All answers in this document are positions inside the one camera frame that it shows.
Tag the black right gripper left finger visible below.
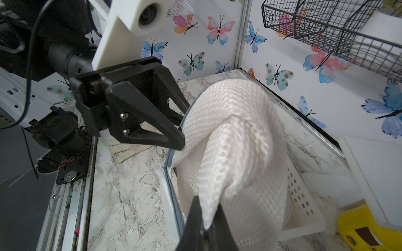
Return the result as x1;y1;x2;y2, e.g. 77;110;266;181
176;196;209;251

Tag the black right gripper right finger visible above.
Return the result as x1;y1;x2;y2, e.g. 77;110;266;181
205;205;239;251

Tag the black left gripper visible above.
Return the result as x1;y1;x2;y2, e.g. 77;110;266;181
69;56;190;150

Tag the white mesh laundry bag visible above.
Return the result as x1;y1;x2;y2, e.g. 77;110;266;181
167;79;288;251

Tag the white perforated plastic basket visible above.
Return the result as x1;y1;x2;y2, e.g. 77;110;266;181
156;160;326;245

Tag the beige work glove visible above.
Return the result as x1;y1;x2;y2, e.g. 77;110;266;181
105;130;152;164

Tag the yellow plastic bottle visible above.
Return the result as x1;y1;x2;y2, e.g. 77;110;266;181
337;205;402;251

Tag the white tiered wooden shelf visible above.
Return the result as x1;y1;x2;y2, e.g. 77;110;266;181
302;136;402;231

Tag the white pot with flowers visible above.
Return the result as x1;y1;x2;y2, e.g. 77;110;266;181
349;6;402;74

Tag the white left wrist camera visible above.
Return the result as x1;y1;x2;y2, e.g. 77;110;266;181
91;0;197;71

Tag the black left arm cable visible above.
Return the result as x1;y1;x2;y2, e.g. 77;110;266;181
0;0;104;179

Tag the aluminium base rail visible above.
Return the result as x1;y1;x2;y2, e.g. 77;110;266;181
36;138;98;251

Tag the black wire wall basket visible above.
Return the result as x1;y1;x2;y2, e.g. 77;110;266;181
261;1;402;81

